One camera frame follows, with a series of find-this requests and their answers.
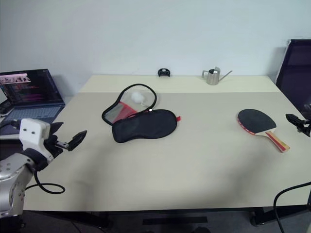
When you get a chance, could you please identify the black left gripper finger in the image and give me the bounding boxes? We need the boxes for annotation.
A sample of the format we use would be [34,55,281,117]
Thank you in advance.
[49,121,65,134]
[67,130,88,152]

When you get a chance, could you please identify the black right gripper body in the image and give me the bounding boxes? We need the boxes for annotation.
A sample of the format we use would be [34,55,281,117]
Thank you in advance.
[295,117,311,133]

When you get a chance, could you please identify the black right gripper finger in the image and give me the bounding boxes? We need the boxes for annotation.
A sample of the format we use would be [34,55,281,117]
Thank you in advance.
[285,113,302,127]

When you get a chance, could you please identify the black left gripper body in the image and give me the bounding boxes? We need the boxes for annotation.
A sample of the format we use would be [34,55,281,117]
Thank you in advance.
[45,134,71,159]

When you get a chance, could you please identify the black table tennis paddle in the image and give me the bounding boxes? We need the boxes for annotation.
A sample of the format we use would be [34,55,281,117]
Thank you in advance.
[236,108,291,153]

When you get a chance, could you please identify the black red paddle case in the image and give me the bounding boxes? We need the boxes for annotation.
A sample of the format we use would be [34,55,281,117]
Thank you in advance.
[102,83,183,144]

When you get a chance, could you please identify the open grey laptop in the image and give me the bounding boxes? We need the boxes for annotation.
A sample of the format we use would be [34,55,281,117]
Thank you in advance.
[0,68,66,125]

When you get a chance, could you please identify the black office chair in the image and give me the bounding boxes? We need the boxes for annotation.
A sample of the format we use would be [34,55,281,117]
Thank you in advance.
[275,38,311,117]

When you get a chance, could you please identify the steel watering can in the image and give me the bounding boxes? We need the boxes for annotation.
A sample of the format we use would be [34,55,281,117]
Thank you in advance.
[202,66,233,86]

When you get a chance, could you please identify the black table caster wheel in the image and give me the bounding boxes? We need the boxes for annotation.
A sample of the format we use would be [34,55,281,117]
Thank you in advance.
[250,210,266,227]

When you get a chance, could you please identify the small black clip gadget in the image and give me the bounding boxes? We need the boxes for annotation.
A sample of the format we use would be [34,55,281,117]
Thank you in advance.
[157,68,173,78]

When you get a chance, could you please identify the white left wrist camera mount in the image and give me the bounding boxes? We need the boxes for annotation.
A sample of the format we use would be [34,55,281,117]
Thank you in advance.
[18,118,54,161]

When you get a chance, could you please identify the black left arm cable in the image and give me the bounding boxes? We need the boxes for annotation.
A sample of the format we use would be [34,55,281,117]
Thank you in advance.
[24,167,66,195]

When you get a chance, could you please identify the white plush keychain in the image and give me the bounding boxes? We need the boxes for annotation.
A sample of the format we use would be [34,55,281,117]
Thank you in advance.
[131,92,149,108]

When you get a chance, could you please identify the black table frame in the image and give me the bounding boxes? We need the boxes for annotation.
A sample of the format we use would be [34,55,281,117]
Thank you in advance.
[21,205,311,229]

